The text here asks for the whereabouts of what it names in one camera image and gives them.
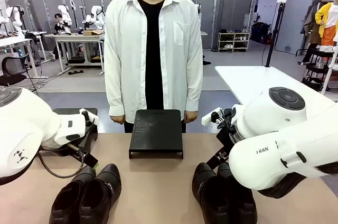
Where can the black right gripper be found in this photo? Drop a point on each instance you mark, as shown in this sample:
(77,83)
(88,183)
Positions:
(228,134)

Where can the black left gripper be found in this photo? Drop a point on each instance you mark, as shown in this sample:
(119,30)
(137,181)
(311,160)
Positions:
(88,142)

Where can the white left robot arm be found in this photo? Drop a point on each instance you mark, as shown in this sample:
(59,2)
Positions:
(26,129)

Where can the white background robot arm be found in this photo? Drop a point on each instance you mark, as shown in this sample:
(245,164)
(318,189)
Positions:
(16,18)
(65,15)
(96,16)

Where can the person's left forearm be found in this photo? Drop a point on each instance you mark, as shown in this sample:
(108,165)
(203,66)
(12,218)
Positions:
(192,94)

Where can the person's right forearm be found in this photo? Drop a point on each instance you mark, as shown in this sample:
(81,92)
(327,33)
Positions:
(116,97)

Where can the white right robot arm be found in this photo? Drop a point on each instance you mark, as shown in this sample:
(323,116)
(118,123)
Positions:
(277,155)

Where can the person in white shirt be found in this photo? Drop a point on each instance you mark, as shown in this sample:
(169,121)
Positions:
(126,49)

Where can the seated person in black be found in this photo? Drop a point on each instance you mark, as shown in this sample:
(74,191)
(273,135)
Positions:
(60,24)

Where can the person in brown coat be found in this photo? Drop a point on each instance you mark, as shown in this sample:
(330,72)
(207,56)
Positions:
(311,28)

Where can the person in yellow jacket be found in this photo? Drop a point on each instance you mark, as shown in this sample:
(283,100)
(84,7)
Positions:
(327,20)

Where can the person's right hand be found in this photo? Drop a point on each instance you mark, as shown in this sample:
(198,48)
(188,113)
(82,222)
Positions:
(117,119)

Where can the person's left hand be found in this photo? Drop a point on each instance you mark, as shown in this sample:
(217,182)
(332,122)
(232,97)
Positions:
(190,117)

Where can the black leather buckle shoe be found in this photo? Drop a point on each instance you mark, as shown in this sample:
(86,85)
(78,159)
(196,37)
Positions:
(243,205)
(100,195)
(66,200)
(208,192)

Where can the white side table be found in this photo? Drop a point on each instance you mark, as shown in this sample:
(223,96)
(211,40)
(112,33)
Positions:
(251,81)

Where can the wooden shoe rack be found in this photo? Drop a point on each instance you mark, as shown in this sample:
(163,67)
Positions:
(233,41)

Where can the black office chair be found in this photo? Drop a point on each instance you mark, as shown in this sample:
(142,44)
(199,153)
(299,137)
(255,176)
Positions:
(11,68)

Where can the white background desk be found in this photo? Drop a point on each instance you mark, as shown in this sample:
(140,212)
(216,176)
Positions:
(76,37)
(16,40)

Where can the cardboard box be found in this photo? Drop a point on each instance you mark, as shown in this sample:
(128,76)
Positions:
(92,32)

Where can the black utility cart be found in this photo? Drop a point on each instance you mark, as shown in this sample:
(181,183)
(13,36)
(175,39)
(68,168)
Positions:
(315,68)

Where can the black bag pile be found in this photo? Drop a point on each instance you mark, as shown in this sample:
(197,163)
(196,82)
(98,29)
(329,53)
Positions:
(260,32)

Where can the black tripod pole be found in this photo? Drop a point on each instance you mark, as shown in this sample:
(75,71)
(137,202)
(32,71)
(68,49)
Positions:
(273,36)

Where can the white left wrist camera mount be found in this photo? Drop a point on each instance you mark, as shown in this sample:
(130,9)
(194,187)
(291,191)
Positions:
(92,119)

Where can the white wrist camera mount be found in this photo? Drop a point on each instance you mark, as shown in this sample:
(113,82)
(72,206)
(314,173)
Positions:
(208,117)
(92,119)

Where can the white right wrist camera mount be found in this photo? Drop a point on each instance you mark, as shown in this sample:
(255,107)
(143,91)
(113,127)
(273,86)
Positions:
(208,117)

